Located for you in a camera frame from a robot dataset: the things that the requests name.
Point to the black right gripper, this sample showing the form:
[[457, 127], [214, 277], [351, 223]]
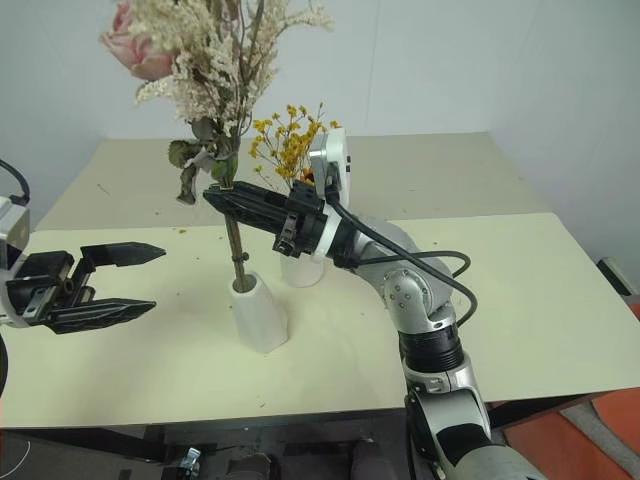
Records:
[[302, 222]]

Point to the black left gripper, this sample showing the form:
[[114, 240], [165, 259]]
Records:
[[47, 285]]

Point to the pink rose dried flower bouquet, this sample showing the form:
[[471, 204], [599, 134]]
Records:
[[220, 65]]

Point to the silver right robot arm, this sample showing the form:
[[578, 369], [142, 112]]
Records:
[[415, 295]]

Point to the yellow dried flower bouquet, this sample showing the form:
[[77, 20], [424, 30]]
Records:
[[292, 150]]

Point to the white ceramic vase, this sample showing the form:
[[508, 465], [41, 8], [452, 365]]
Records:
[[302, 272], [257, 320]]

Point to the silver metal clamp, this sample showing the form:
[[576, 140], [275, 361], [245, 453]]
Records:
[[191, 460]]

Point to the black and silver object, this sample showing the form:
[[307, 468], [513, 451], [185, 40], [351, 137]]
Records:
[[617, 275]]

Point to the orange mat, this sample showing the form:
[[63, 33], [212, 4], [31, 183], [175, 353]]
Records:
[[590, 450]]

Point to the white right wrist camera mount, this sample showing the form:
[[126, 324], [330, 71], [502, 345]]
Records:
[[332, 150]]

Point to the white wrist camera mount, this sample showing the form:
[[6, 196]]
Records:
[[332, 150], [11, 225]]

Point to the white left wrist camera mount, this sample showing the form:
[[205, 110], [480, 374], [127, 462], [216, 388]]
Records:
[[11, 225]]

